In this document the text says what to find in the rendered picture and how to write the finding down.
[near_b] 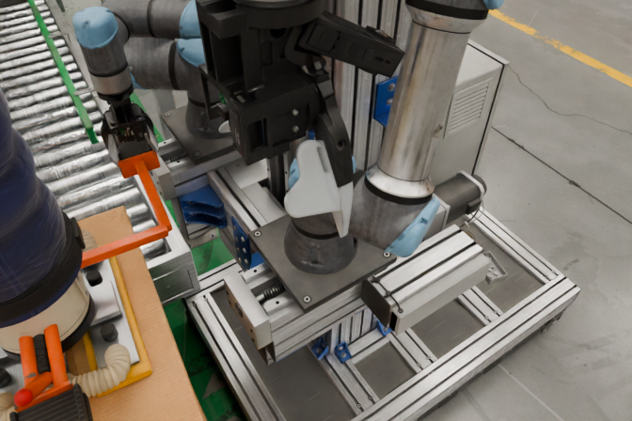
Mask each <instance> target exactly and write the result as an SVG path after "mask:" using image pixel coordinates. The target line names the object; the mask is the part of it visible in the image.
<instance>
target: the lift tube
mask: <svg viewBox="0 0 632 421"><path fill-rule="evenodd" d="M66 241H67V237H66V228H65V222H64V217H63V214H62V211H61V209H60V207H59V205H58V203H57V200H56V198H55V196H54V194H53V192H52V191H51V190H50V189H49V187H48V186H47V185H46V184H45V183H44V182H43V181H42V180H41V179H40V178H39V177H38V176H37V173H36V167H35V160H34V156H33V152H32V150H31V148H30V147H29V146H28V144H27V142H26V141H25V139H24V138H23V137H22V136H21V135H20V134H19V133H18V132H17V131H16V130H15V129H13V128H12V126H11V117H10V111H9V106H8V101H7V98H6V96H5V95H4V93H3V91H2V90H1V88H0V303H2V302H4V301H7V300H10V299H12V298H14V297H16V296H18V295H20V294H22V293H23V292H24V291H26V290H27V289H28V288H30V287H31V286H33V285H34V284H35V283H37V282H38V281H39V280H40V279H41V278H42V277H43V276H44V275H46V274H47V273H48V272H49V271H51V269H52V268H53V267H54V265H55V263H56V262H57V260H58V259H59V257H60V255H61V254H62V252H63V250H64V248H65V246H66ZM82 259H83V251H82V249H81V256H80V258H79V262H78V265H77V267H76V269H75V271H74V273H73V274H72V276H71V278H70V279H69V281H68V282H67V283H66V284H65V286H64V287H63V288H62V289H61V290H60V291H59V292H58V293H57V294H56V295H55V296H53V297H52V298H51V299H50V300H48V301H47V302H46V303H44V304H42V305H41V306H39V307H38V308H36V309H34V310H32V311H31V312H29V313H27V314H24V315H22V316H20V317H19V318H16V319H13V320H8V321H5V322H0V328H5V327H9V326H12V325H15V324H18V323H20V322H23V321H26V320H29V319H31V318H33V317H35V316H37V315H38V314H39V313H41V312H42V311H44V310H46V309H47V308H48V307H50V306H51V305H52V304H54V303H55V302H56V301H57V300H58V299H59V298H61V297H62V296H63V295H64V294H65V293H66V291H67V290H68V289H69V288H70V286H71V285H72V283H73V282H74V280H75V278H76V277H77V275H78V273H79V271H80V268H81V264H82Z"/></svg>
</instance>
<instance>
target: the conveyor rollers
mask: <svg viewBox="0 0 632 421"><path fill-rule="evenodd" d="M35 3H36V5H37V7H38V9H39V12H40V14H41V16H42V19H43V20H44V22H45V24H46V26H47V28H48V30H49V33H50V35H53V34H56V33H59V32H58V30H57V28H56V25H55V23H54V20H53V18H52V17H51V15H50V12H49V11H48V9H47V7H46V5H45V4H44V1H43V0H35ZM53 41H54V43H55V46H56V48H57V50H58V52H59V54H60V56H61V58H62V60H63V62H64V65H65V67H66V69H67V71H68V73H69V75H70V77H71V80H72V82H73V84H74V86H75V88H76V90H77V91H78V90H82V89H85V88H87V87H86V85H85V83H84V81H83V80H82V77H81V75H80V72H79V71H78V70H77V68H76V66H75V63H73V60H72V58H71V55H70V53H69V51H68V48H67V47H66V45H65V43H64V40H63V38H61V37H56V38H53ZM0 88H1V90H2V91H3V93H4V95H5V96H6V98H7V101H8V106H9V111H10V117H11V126H12V128H13V129H15V130H16V131H17V132H18V133H19V134H20V135H21V136H22V137H23V138H24V139H25V141H26V142H27V144H28V146H29V147H30V148H31V150H32V152H33V156H34V157H35V158H34V160H35V167H36V171H37V170H40V169H42V168H45V167H48V166H51V165H54V164H58V165H55V166H52V167H49V168H46V169H43V170H40V171H38V172H36V173H37V176H38V177H39V178H40V179H41V180H42V181H43V182H44V183H46V182H49V181H52V180H55V179H60V178H63V177H66V176H68V175H71V174H73V173H76V172H79V171H82V170H85V169H88V168H90V167H93V166H96V165H99V164H104V163H107V162H110V161H112V160H111V158H110V156H109V153H108V151H107V149H106V146H105V144H104V142H103V139H102V137H101V136H100V135H101V125H102V117H101V115H100V113H99V111H97V108H96V105H95V103H94V101H93V100H92V99H91V96H90V94H89V93H86V94H83V95H79V97H80V99H81V101H82V103H83V105H84V106H85V108H86V111H87V114H88V116H89V118H90V120H91V122H92V125H93V127H94V132H95V133H96V135H97V136H99V137H98V139H99V143H96V144H93V145H92V144H91V142H90V140H88V139H89V138H88V136H87V132H86V130H85V128H84V125H83V123H82V121H81V119H80V117H79V115H78V113H77V111H76V109H75V106H74V104H73V102H72V100H71V96H70V94H69V92H68V89H67V88H66V86H65V84H64V81H63V79H62V77H61V75H60V73H59V70H58V68H57V66H56V64H55V61H54V59H53V57H52V54H51V52H50V50H49V48H48V46H47V43H46V41H45V39H44V37H43V35H42V33H41V31H40V27H39V25H38V23H37V21H36V18H35V16H34V14H33V12H32V10H31V7H30V6H29V4H28V2H23V3H20V4H15V5H11V6H6V7H1V8H0ZM100 122H101V123H100ZM97 123H98V124H97ZM94 124H95V125H94ZM82 128H83V129H82ZM79 129H80V130H79ZM60 134H61V135H60ZM52 137H53V138H52ZM45 139H46V140H45ZM42 140H43V141H42ZM86 140H87V141H86ZM82 141H85V142H82ZM37 142H38V143H37ZM79 142H81V143H79ZM76 143H78V144H76ZM30 144H31V145H30ZM74 144H75V145H74ZM71 145H72V146H71ZM68 146H69V147H68ZM65 147H66V148H65ZM59 148H61V149H59ZM103 148H105V149H103ZM56 149H58V150H56ZM100 149H103V150H100ZM53 150H54V151H53ZM97 150H100V151H97ZM50 151H52V152H50ZM94 151H97V152H94ZM47 152H49V153H47ZM91 152H94V153H91ZM44 153H46V154H44ZM88 153H91V154H88ZM41 154H43V155H41ZM85 154H88V155H86V156H83V157H80V158H77V159H74V160H71V161H68V162H65V161H67V160H70V159H73V158H76V157H79V156H82V155H85ZM39 155H40V156H39ZM36 156H38V157H36ZM62 162H65V163H63V164H59V163H62ZM119 173H121V172H120V169H119V167H117V166H116V165H115V164H114V163H113V162H112V163H109V164H104V165H101V166H98V167H95V168H92V169H89V170H87V171H85V172H82V173H79V174H76V175H73V176H70V177H67V178H64V179H60V180H57V181H54V182H51V183H48V184H46V185H47V186H48V187H49V189H50V190H51V191H52V192H53V194H54V196H56V195H60V194H63V193H66V192H68V191H71V190H74V189H77V188H79V187H82V186H85V185H88V184H90V183H93V182H95V181H98V180H101V179H106V178H109V177H111V176H114V175H116V174H119ZM132 185H134V182H133V177H129V178H127V179H124V178H123V176H122V175H120V176H117V177H114V178H112V179H108V180H105V181H102V182H99V183H96V184H94V185H91V186H88V187H86V188H83V189H81V190H78V191H75V192H72V193H69V194H66V195H63V196H60V197H57V198H56V200H57V203H58V205H59V207H60V209H61V210H62V211H63V210H66V209H69V208H72V207H74V206H77V205H80V204H83V203H85V202H88V201H90V200H93V199H95V198H98V197H101V196H104V195H108V194H111V193H114V192H115V191H118V190H121V189H124V188H126V187H129V186H132ZM138 200H141V197H140V192H138V190H137V188H136V187H134V188H132V189H129V190H126V191H124V192H121V193H118V194H115V195H111V196H108V197H106V198H104V199H101V200H98V201H96V202H93V203H90V204H87V205H85V206H83V207H80V208H77V209H75V210H70V211H67V212H65V213H66V214H67V215H68V216H69V218H70V219H71V218H72V217H75V219H76V221H80V220H82V219H85V218H88V217H90V216H93V215H96V214H99V213H102V212H105V211H110V210H112V209H115V208H117V207H120V206H126V205H128V204H131V203H134V202H135V201H138ZM126 211H127V214H128V216H129V219H130V222H133V221H135V220H138V219H140V218H143V217H146V216H148V215H149V212H148V207H146V205H145V203H140V204H137V205H135V206H132V207H130V208H128V209H126ZM155 226H156V224H155V223H154V222H153V220H152V219H149V220H147V221H145V222H142V223H140V224H137V225H134V226H133V230H134V234H136V233H139V232H141V231H144V230H147V229H150V228H153V227H155ZM140 249H141V252H142V254H143V257H144V258H147V257H150V256H153V255H155V254H157V253H160V252H162V251H165V250H166V246H165V241H163V239H160V240H158V241H155V242H151V243H148V244H145V245H143V246H140Z"/></svg>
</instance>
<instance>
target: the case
mask: <svg viewBox="0 0 632 421"><path fill-rule="evenodd" d="M77 223H78V225H79V227H80V228H84V229H85V230H86V231H88V232H90V233H91V234H92V236H93V237H94V238H95V241H96V244H97V245H98V246H97V247H99V246H101V245H104V244H107V243H110V242H115V241H118V240H120V239H123V238H126V237H129V236H131V235H134V230H133V227H132V224H131V222H130V219H129V216H128V214H127V211H126V209H125V207H124V206H120V207H117V208H115V209H112V210H108V211H105V212H102V213H99V214H96V215H93V216H90V217H88V218H85V219H82V220H80V221H77ZM116 258H117V261H118V265H119V268H120V271H121V274H122V277H123V280H124V284H125V287H126V289H127V292H128V295H129V298H130V301H131V304H132V307H133V311H134V315H135V318H136V321H137V324H138V327H139V330H140V334H141V336H142V339H143V342H144V345H145V348H146V351H147V354H148V356H149V360H150V365H151V368H152V374H151V375H149V376H147V377H145V378H143V379H141V380H139V381H136V382H133V383H131V384H129V385H127V386H124V387H122V388H120V389H119V390H117V391H114V392H112V393H110V394H108V395H106V396H103V397H101V398H99V397H98V396H97V395H96V396H95V397H93V396H90V397H89V399H88V400H89V405H90V409H91V413H92V417H93V421H205V419H204V416H203V414H202V411H201V409H200V407H199V404H198V400H197V397H196V394H195V392H194V389H193V386H192V384H191V382H190V379H189V377H188V374H187V371H186V369H185V366H184V363H183V361H182V357H181V355H180V352H179V349H178V347H177V344H176V341H175V339H174V336H173V334H172V332H171V329H170V326H169V324H168V321H167V318H166V314H165V311H164V309H163V307H162V304H161V302H160V299H159V296H158V294H157V291H156V288H155V286H154V284H153V281H152V279H151V276H150V272H149V269H148V267H147V264H146V261H145V259H144V257H143V254H142V252H141V249H140V247H137V248H135V249H133V250H130V251H128V252H125V253H122V254H119V255H117V256H116ZM65 352H66V357H67V362H68V367H69V372H70V374H72V375H74V376H77V377H78V376H79V375H81V376H83V374H85V373H86V374H88V372H90V373H91V371H90V367H89V363H88V359H87V352H86V347H85V343H84V339H83V338H81V339H80V340H79V341H78V342H77V343H76V344H75V345H74V346H73V347H71V348H70V349H69V350H67V351H65Z"/></svg>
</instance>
